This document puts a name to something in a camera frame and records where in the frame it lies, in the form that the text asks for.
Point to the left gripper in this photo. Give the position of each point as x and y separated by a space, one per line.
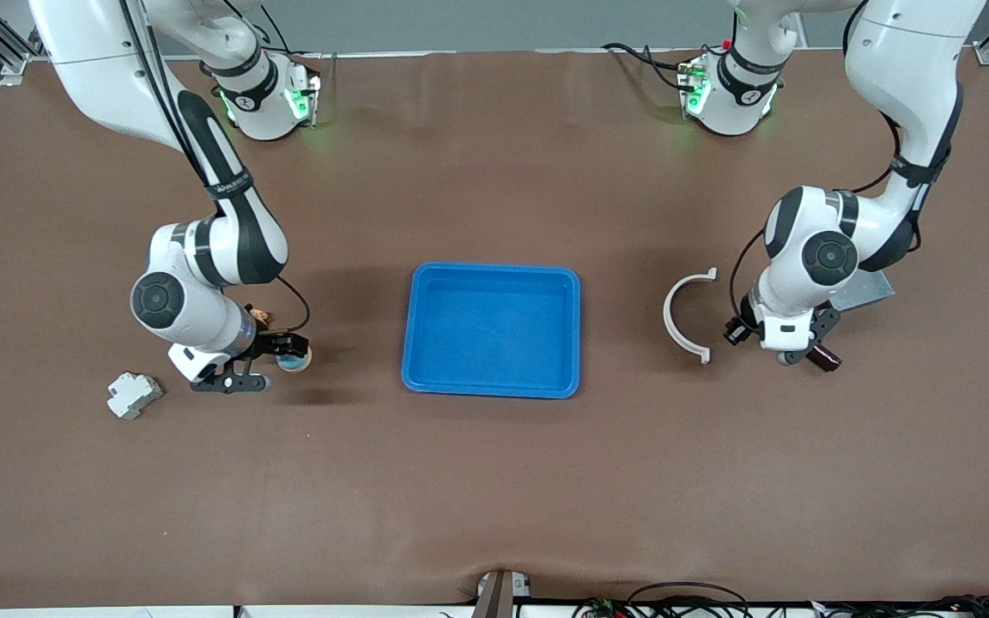
736 329

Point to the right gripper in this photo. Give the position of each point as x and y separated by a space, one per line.
272 344

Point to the blue bell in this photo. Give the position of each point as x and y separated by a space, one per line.
295 364

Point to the brown cylindrical electrolytic capacitor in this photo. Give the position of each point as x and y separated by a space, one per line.
828 358

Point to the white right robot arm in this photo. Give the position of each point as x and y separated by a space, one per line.
203 309

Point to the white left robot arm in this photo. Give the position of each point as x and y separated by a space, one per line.
829 257

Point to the blue plastic tray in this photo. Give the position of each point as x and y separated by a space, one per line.
494 378

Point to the white curved pipe clamp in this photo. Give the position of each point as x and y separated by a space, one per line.
667 316

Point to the grey metal box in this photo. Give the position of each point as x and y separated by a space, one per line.
868 292

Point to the white circuit breaker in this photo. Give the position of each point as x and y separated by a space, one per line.
132 396

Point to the grey metal bracket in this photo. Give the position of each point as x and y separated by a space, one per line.
499 596

